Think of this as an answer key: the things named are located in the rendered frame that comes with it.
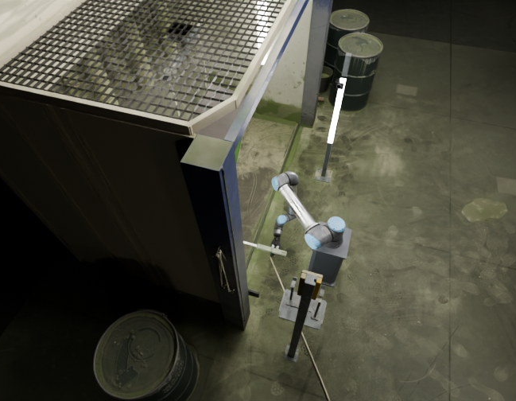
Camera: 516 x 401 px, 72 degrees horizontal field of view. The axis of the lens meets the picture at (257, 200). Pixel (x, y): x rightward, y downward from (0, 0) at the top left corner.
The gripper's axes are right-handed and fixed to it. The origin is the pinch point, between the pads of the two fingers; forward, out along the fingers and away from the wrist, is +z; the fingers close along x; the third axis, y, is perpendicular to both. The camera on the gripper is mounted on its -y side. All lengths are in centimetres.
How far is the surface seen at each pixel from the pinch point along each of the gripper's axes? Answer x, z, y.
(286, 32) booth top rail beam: 50, -73, -191
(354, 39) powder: -45, -304, -23
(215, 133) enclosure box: 78, -33, -127
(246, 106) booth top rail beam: 60, -4, -202
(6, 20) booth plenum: 198, -31, -180
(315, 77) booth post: -3, -219, -23
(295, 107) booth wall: 6, -212, 31
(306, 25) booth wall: 27, -231, -78
